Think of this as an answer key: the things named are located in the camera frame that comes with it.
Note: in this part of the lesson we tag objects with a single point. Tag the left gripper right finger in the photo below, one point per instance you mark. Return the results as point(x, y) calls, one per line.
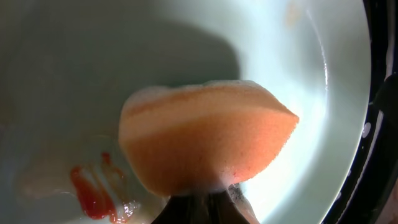
point(222, 210)

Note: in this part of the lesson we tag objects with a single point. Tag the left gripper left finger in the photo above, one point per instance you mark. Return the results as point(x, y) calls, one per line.
point(183, 210)

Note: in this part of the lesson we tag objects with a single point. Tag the green and yellow sponge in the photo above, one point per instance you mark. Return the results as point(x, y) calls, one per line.
point(202, 137)

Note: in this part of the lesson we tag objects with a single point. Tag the light blue plate front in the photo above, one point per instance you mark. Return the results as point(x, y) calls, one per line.
point(68, 66)

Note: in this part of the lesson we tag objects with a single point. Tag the round black tray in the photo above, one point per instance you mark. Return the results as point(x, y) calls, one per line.
point(373, 173)

